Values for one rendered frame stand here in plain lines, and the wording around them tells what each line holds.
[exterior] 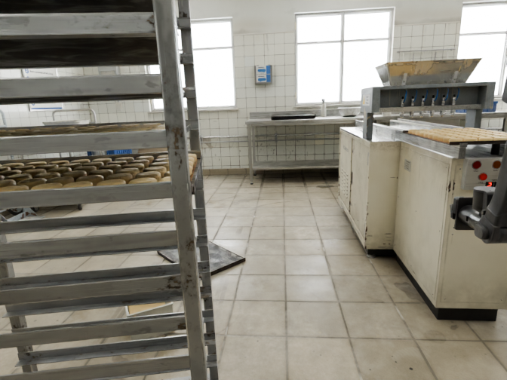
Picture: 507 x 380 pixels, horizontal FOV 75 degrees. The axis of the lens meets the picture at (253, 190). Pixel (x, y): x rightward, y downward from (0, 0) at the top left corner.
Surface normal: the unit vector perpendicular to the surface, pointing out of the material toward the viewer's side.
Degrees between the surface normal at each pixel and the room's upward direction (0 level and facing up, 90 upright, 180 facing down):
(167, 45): 90
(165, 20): 90
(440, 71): 115
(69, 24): 90
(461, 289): 90
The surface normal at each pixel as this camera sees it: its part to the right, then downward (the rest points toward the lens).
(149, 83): 0.11, 0.25
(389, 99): -0.10, 0.26
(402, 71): -0.07, 0.64
